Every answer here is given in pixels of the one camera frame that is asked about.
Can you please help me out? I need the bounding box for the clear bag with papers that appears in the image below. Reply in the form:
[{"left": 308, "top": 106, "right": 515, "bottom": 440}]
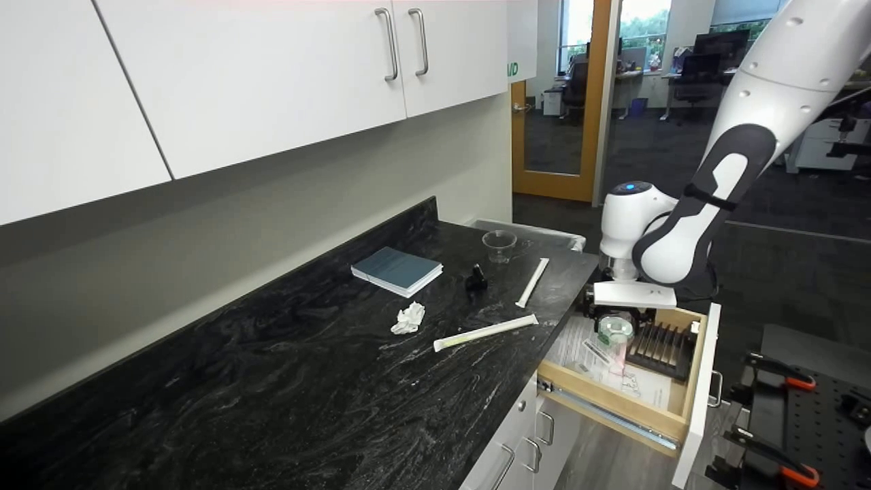
[{"left": 546, "top": 311, "right": 678, "bottom": 410}]

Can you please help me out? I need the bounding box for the white-fronted wooden drawer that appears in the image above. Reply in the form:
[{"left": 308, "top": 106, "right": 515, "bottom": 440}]
[{"left": 534, "top": 300, "right": 726, "bottom": 490}]

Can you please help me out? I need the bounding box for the orange black bar clamp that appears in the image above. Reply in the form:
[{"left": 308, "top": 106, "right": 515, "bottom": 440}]
[
  {"left": 742, "top": 348, "right": 819, "bottom": 395},
  {"left": 704, "top": 425, "right": 824, "bottom": 490}
]

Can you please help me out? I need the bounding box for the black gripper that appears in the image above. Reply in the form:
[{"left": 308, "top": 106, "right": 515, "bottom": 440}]
[{"left": 583, "top": 302, "right": 662, "bottom": 331}]

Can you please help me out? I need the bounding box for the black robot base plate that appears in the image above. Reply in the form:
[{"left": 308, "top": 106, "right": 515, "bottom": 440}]
[{"left": 704, "top": 321, "right": 871, "bottom": 490}]

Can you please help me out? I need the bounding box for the silver drawer handle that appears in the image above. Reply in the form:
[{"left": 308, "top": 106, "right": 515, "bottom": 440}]
[{"left": 704, "top": 366, "right": 730, "bottom": 410}]

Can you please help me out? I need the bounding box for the wooden door frame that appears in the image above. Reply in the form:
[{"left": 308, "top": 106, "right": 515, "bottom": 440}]
[{"left": 508, "top": 0, "right": 621, "bottom": 204}]

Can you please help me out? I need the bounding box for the small clear glass bowl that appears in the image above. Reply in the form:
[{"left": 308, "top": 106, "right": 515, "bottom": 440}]
[{"left": 478, "top": 225, "right": 519, "bottom": 268}]

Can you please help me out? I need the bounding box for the office desk with monitors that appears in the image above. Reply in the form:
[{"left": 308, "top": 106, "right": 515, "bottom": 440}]
[{"left": 662, "top": 24, "right": 787, "bottom": 126}]

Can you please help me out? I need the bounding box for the white wall cabinet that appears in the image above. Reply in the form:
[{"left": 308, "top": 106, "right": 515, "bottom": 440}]
[{"left": 0, "top": 0, "right": 539, "bottom": 229}]

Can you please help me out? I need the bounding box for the crumpled white paper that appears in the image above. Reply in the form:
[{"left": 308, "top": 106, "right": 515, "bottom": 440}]
[{"left": 388, "top": 300, "right": 427, "bottom": 341}]

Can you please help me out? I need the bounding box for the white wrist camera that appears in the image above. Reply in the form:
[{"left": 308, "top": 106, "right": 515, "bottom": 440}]
[{"left": 589, "top": 278, "right": 681, "bottom": 312}]

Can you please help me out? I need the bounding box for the black pegboard plate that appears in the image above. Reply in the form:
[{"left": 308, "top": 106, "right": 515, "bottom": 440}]
[{"left": 777, "top": 371, "right": 871, "bottom": 490}]

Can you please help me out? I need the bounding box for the black bike light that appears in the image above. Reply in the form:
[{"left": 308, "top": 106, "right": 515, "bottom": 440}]
[{"left": 463, "top": 262, "right": 490, "bottom": 304}]

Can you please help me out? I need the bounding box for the black slotted knife organizer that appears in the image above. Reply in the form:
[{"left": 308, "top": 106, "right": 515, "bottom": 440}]
[{"left": 623, "top": 319, "right": 702, "bottom": 380}]

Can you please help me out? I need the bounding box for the silver wall cabinet handle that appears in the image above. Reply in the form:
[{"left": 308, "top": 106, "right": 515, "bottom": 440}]
[
  {"left": 403, "top": 5, "right": 433, "bottom": 81},
  {"left": 372, "top": 5, "right": 403, "bottom": 88}
]

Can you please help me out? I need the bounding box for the short white wrapped stick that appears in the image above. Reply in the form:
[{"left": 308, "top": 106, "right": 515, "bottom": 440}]
[{"left": 511, "top": 254, "right": 551, "bottom": 312}]

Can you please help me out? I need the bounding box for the blue book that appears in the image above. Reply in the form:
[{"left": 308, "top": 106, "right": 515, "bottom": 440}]
[{"left": 349, "top": 246, "right": 445, "bottom": 302}]

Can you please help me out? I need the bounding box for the long white wrapped stick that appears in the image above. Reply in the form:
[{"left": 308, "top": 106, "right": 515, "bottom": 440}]
[{"left": 429, "top": 311, "right": 542, "bottom": 357}]

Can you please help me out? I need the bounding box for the green tape roll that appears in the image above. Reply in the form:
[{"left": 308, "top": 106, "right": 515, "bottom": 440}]
[{"left": 592, "top": 312, "right": 638, "bottom": 359}]

